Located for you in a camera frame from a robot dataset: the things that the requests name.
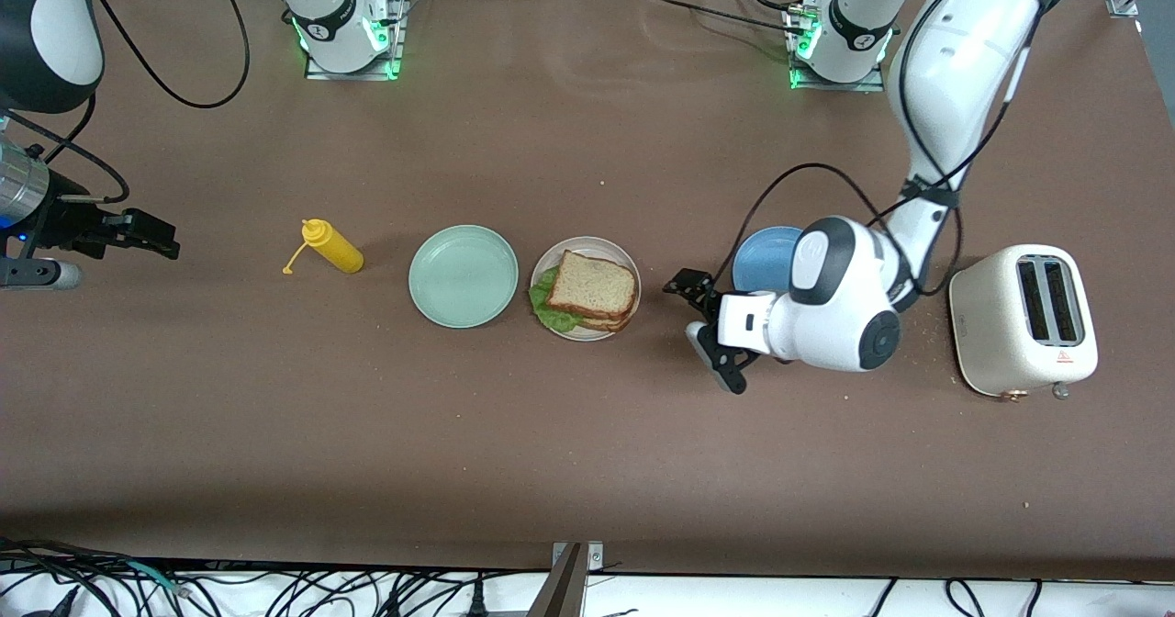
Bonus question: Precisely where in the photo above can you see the brown bread slice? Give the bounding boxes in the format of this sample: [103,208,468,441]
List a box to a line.
[574,300,640,334]
[547,250,638,318]

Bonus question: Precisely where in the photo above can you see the green lettuce leaf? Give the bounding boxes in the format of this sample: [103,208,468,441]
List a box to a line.
[528,267,584,334]

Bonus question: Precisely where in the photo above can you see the yellow mustard squeeze bottle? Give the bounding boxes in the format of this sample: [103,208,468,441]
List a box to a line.
[283,219,364,275]

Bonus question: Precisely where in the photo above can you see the blue round plate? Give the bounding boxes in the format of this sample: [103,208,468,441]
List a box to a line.
[732,226,807,293]

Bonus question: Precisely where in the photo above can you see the beige round plate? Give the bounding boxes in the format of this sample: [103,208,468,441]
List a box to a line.
[531,236,642,342]

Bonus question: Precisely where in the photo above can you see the mint green round plate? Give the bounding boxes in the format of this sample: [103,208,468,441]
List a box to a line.
[408,224,520,330]

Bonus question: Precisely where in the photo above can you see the white two-slot toaster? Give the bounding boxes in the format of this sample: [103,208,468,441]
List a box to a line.
[948,244,1100,403]

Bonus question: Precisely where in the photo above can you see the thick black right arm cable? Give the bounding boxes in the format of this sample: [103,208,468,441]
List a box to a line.
[87,0,252,109]

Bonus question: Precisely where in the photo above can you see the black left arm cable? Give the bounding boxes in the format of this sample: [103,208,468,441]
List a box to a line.
[730,0,1047,298]

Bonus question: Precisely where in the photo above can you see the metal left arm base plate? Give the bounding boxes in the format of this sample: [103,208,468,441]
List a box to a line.
[788,2,888,94]

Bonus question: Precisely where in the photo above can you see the metal table edge bracket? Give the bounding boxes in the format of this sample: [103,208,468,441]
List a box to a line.
[528,541,605,617]

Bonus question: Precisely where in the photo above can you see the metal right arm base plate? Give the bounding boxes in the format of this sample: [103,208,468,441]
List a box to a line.
[304,0,410,82]

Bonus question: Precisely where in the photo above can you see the teal cable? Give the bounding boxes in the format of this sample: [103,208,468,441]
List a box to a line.
[124,559,192,598]

